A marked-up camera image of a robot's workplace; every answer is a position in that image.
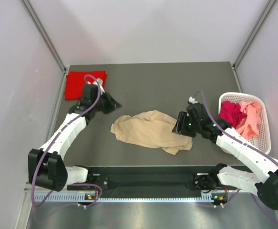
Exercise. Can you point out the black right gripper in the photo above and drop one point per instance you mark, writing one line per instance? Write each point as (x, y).
(179, 128)

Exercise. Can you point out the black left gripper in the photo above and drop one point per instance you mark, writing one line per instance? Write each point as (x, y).
(112, 104)

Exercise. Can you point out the beige t shirt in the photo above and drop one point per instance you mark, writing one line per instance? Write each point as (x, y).
(152, 129)

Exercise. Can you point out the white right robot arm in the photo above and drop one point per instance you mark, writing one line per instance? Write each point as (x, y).
(261, 180)

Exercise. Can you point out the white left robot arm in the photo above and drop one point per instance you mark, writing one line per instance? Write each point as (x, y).
(46, 167)

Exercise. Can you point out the folded red t shirt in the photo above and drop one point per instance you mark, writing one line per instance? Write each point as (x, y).
(75, 82)

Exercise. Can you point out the crimson t shirt in basket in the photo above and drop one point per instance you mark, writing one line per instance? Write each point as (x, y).
(231, 113)

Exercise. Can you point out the pink t shirt in basket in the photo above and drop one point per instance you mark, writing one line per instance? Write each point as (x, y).
(249, 126)

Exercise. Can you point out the white plastic laundry basket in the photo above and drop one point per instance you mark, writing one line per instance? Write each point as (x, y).
(262, 142)

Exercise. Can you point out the aluminium corner post right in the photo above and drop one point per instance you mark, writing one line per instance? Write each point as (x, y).
(254, 32)

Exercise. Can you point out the aluminium corner post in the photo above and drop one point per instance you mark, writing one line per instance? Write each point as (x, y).
(254, 32)
(41, 30)

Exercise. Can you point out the aluminium corner post left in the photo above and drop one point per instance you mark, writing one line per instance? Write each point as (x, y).
(41, 30)

